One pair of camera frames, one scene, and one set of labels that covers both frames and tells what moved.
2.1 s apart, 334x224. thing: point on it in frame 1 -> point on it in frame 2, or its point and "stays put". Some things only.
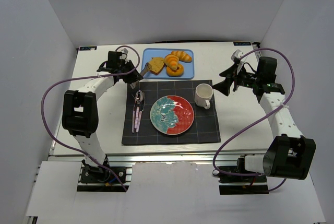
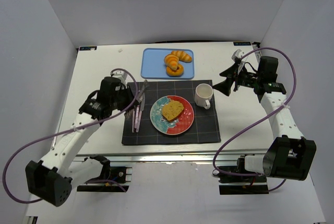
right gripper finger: (230, 73) stays put
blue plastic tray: (147, 54) stays put
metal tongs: (147, 68) -> (141, 98)
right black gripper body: (232, 79) stays put
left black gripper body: (131, 75) -> (131, 98)
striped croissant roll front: (171, 61) stays put
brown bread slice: (157, 63) -> (171, 110)
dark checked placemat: (204, 128) stays put
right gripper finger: (224, 86) stays put
